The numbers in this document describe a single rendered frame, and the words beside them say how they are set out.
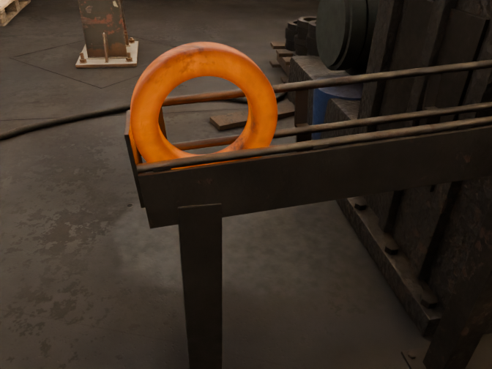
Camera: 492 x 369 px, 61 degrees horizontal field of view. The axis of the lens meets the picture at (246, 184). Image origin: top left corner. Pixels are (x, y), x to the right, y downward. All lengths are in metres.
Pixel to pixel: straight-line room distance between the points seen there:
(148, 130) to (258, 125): 0.14
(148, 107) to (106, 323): 0.77
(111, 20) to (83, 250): 1.97
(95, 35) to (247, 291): 2.29
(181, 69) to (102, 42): 2.62
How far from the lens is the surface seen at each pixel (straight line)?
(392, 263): 1.28
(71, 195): 1.68
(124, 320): 1.18
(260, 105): 0.53
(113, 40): 3.11
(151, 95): 0.51
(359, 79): 0.64
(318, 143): 0.56
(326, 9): 2.03
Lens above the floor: 0.90
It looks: 33 degrees down
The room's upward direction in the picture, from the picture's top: 2 degrees clockwise
